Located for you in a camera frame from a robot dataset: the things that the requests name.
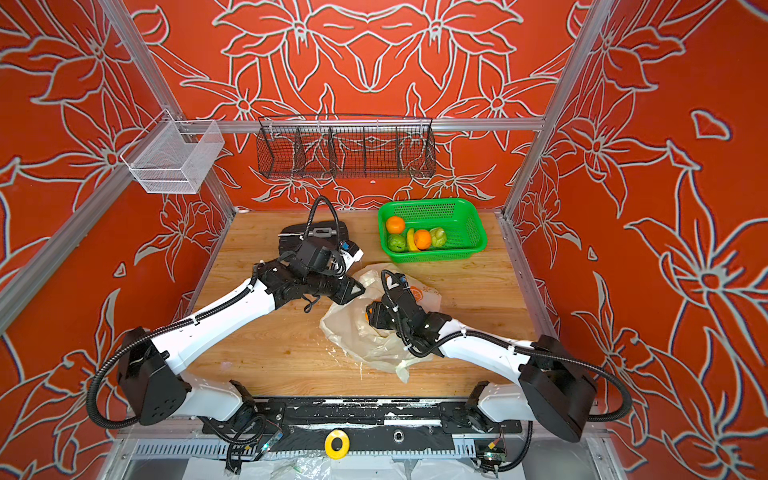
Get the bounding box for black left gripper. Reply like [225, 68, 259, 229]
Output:
[307, 263, 369, 303]

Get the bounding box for black wire mesh basket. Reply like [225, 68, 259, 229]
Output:
[256, 115, 437, 180]

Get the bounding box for yellow banana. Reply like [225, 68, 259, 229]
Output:
[406, 228, 420, 252]

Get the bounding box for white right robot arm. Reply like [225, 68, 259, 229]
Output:
[366, 270, 633, 442]

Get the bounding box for white wire mesh basket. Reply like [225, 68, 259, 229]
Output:
[120, 110, 224, 194]

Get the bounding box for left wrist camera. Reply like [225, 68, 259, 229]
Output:
[339, 240, 364, 268]

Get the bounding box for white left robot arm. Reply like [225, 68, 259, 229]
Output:
[85, 220, 365, 430]

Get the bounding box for green plastic basket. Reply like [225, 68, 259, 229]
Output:
[378, 199, 488, 263]

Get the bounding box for orange printed plastic bag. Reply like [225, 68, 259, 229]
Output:
[320, 263, 436, 383]

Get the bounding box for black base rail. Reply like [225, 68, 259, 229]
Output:
[202, 397, 524, 456]

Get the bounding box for yellow round button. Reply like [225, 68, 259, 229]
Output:
[324, 429, 351, 461]

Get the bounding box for green apple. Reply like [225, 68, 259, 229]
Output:
[429, 227, 448, 248]

